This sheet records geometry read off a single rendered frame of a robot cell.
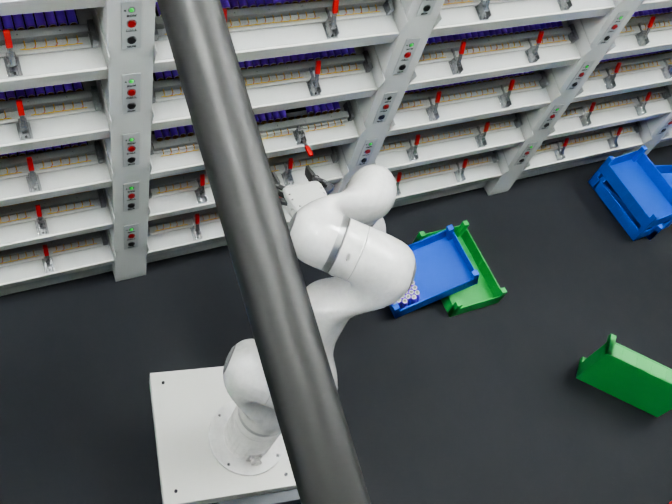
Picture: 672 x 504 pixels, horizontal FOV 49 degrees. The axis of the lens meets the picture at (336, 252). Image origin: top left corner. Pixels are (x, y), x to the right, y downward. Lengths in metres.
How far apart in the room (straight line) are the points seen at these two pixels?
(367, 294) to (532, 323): 1.47
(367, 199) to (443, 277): 1.27
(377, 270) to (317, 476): 0.95
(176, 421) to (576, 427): 1.32
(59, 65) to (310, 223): 0.69
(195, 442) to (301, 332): 1.57
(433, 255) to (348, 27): 0.98
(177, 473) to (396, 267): 0.83
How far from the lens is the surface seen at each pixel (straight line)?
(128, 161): 1.90
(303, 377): 0.28
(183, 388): 1.88
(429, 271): 2.53
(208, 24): 0.31
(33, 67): 1.66
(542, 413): 2.53
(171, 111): 1.84
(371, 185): 1.29
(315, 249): 1.20
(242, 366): 1.48
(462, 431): 2.39
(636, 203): 3.03
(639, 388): 2.63
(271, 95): 1.91
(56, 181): 1.95
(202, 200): 2.16
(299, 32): 1.80
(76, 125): 1.81
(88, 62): 1.67
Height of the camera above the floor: 2.09
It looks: 55 degrees down
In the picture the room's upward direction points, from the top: 23 degrees clockwise
